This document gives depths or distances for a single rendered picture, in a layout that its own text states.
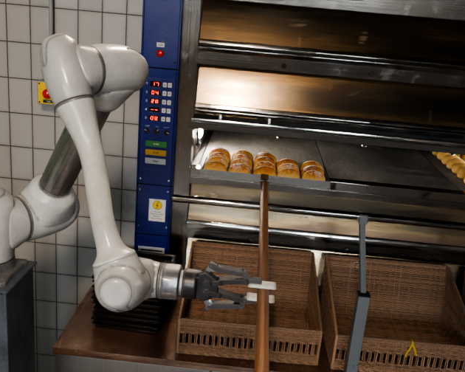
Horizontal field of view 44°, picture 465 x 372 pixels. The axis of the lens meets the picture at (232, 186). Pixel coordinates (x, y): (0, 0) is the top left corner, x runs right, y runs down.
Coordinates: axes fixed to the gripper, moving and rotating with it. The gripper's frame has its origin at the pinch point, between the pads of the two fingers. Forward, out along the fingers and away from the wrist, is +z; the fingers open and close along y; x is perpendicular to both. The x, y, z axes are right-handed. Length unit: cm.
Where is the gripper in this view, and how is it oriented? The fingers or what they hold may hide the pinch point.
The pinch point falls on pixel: (261, 291)
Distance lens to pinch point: 148.7
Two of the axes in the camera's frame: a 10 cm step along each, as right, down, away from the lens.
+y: -0.9, 9.5, 3.0
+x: -0.5, 3.0, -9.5
